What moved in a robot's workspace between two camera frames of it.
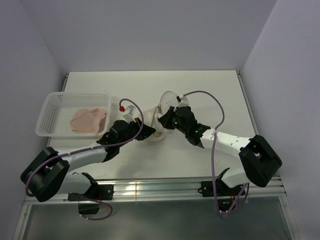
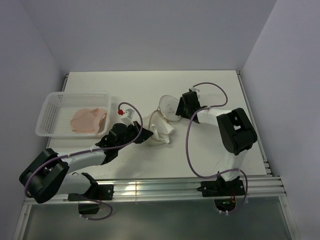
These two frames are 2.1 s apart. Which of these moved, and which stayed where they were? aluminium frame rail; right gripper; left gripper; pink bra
Moved: right gripper
Stayed: left gripper; pink bra; aluminium frame rail
